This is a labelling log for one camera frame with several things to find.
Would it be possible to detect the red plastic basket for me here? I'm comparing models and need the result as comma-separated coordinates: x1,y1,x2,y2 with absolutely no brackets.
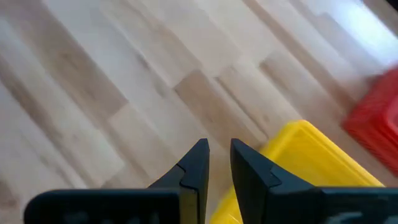
341,67,398,177

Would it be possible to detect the yellow plastic basket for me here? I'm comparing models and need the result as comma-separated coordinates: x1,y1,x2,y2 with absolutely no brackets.
210,119,385,224

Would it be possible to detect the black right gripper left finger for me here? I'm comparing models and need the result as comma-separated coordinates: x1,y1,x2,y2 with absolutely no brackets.
23,138,210,224

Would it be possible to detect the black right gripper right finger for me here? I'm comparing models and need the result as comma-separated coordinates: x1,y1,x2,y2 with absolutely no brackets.
230,138,398,224

